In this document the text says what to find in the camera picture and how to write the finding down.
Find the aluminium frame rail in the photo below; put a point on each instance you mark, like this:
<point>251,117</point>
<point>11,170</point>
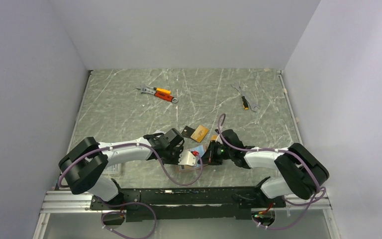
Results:
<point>65,202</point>

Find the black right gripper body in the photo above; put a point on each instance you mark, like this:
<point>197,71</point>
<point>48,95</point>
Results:
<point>218,152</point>

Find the brown leather card holder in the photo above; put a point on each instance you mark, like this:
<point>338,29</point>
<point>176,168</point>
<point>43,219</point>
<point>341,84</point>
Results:
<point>200,149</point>

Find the clear plastic screw box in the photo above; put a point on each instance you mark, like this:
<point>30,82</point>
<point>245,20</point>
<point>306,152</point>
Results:
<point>115,169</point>

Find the red orange adjustable wrench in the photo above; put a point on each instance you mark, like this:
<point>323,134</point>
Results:
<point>157,92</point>

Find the black VIP card stack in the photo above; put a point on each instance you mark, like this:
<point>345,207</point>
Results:
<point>187,132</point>

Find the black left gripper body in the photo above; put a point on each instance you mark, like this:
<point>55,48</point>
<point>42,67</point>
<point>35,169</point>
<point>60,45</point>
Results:
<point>172,156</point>

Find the silver open end wrench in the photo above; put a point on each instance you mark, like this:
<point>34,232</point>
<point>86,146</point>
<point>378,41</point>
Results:
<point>252,105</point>

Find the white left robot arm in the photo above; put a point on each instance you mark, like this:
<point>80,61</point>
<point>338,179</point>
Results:
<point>82,167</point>

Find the yellow handled screwdriver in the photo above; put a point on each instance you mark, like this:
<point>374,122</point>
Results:
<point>245,103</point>

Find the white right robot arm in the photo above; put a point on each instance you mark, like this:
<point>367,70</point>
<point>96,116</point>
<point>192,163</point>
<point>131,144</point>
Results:
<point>301,173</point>

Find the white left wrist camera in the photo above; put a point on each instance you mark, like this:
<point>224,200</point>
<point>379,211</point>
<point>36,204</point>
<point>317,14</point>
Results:
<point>188,161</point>

